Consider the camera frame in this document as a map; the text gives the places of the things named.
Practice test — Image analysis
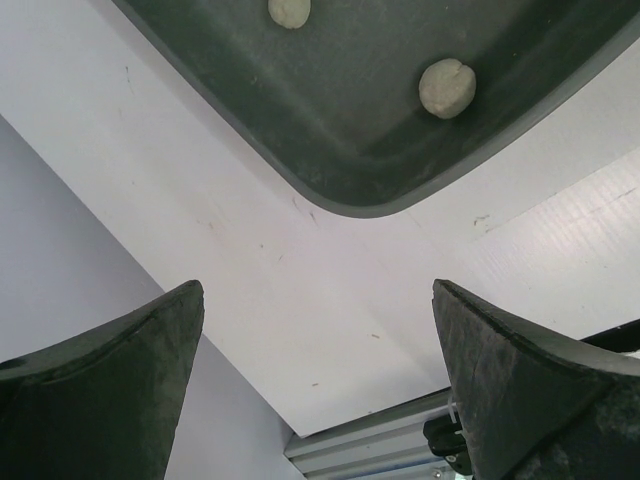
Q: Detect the aluminium front rail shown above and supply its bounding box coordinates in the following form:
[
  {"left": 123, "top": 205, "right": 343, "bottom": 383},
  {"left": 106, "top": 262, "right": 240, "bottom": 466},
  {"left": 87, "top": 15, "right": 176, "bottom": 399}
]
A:
[{"left": 284, "top": 388, "right": 472, "bottom": 479}]

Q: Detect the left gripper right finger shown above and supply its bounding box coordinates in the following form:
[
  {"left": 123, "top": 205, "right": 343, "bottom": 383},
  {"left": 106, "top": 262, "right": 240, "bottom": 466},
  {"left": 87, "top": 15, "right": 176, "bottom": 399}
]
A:
[{"left": 432, "top": 280, "right": 639, "bottom": 479}]

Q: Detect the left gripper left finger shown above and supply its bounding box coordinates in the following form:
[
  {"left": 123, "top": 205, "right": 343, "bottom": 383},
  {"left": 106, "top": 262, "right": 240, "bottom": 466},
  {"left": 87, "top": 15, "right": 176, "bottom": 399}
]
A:
[{"left": 1, "top": 280, "right": 204, "bottom": 479}]

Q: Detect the dark grey plastic bin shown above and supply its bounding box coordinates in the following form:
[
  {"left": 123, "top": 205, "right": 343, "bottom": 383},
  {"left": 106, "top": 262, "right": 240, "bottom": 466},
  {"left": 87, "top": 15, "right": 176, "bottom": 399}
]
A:
[{"left": 118, "top": 1, "right": 639, "bottom": 218}]

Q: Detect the grey litter clump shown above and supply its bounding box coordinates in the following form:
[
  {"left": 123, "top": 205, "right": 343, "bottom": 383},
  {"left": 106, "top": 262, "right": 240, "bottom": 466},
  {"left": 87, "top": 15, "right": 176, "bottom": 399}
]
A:
[
  {"left": 267, "top": 0, "right": 312, "bottom": 29},
  {"left": 418, "top": 58, "right": 477, "bottom": 120}
]

